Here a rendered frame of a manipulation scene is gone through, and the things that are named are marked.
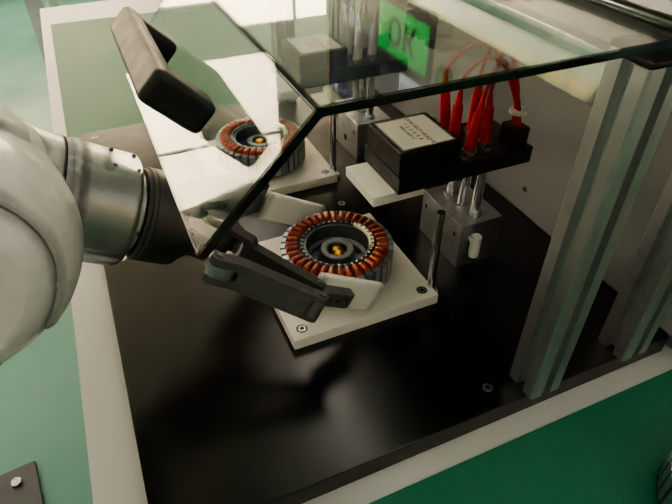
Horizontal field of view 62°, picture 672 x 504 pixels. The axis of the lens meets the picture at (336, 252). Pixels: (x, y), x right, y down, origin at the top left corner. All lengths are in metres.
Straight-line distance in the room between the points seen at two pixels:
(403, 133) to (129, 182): 0.24
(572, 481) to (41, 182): 0.42
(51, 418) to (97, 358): 0.98
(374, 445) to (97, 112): 0.75
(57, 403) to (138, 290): 1.00
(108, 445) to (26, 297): 0.31
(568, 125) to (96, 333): 0.52
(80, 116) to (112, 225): 0.62
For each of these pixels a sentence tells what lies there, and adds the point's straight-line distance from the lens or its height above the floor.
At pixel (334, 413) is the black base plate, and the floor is 0.77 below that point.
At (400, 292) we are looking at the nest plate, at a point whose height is 0.78.
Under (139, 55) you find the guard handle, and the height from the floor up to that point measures 1.06.
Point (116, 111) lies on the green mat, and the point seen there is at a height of 0.75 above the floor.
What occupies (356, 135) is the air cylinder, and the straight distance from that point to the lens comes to 0.76.
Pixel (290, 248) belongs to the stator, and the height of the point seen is 0.82.
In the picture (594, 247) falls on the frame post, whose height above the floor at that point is 0.93.
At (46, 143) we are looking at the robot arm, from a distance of 0.43.
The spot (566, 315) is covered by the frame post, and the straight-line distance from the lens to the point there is 0.44.
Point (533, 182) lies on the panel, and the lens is 0.68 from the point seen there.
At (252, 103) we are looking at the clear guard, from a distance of 0.26.
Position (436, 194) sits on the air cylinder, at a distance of 0.62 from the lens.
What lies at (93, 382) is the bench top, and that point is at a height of 0.75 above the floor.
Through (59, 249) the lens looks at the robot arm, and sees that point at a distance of 0.23.
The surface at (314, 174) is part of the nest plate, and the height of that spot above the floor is 0.78.
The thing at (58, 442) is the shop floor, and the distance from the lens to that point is 1.51.
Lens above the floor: 1.16
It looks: 39 degrees down
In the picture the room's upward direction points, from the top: straight up
